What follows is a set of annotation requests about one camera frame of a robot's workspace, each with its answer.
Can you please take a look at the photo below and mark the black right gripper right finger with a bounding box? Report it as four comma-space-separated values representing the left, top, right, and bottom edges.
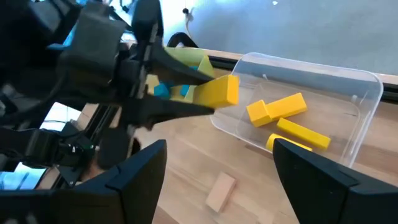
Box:
272, 138, 393, 224

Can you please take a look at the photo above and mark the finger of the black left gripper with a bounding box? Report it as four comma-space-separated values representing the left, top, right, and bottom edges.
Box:
132, 0, 216, 87
121, 94, 216, 131

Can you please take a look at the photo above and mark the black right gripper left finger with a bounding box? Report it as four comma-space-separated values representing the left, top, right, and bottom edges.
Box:
79, 139, 169, 224

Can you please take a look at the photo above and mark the thick yellow block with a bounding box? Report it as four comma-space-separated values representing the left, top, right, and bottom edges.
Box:
193, 74, 240, 110

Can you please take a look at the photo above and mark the long yellow block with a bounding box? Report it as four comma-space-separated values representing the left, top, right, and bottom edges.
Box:
266, 92, 308, 121
276, 117, 331, 151

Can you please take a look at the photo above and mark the yellow cylinder block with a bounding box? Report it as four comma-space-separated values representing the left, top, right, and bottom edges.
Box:
266, 133, 313, 153

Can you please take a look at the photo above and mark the yellow translucent plastic bin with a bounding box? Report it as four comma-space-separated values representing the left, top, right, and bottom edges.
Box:
144, 46, 218, 105

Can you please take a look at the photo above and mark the natural wood rectangular block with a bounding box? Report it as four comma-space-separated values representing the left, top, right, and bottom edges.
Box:
205, 171, 238, 214

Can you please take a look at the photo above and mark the clear plastic bin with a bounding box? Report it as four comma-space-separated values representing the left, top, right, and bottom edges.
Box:
210, 52, 385, 169

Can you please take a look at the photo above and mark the black cable loop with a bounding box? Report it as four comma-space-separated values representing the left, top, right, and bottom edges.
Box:
166, 32, 200, 49

